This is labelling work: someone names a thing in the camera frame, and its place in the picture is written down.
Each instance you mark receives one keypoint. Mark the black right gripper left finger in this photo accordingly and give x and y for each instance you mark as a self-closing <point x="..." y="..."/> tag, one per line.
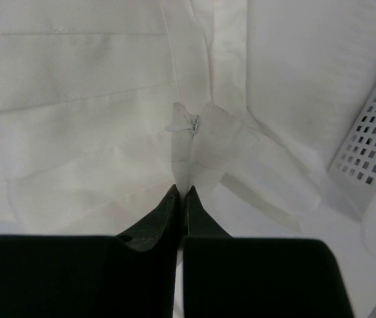
<point x="131" y="274"/>

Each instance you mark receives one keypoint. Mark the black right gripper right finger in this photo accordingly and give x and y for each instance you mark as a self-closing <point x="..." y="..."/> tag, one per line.
<point x="225" y="276"/>

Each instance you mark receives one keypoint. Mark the white pleated skirt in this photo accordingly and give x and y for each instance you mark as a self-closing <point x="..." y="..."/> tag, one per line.
<point x="105" y="104"/>

